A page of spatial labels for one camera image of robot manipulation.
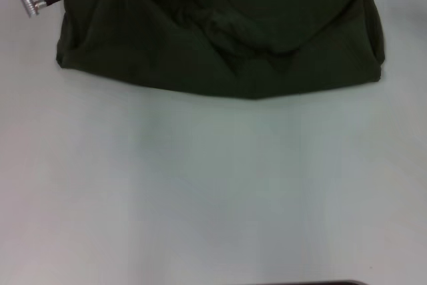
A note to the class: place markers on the dark green FREE t-shirt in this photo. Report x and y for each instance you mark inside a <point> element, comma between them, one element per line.
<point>217,31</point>

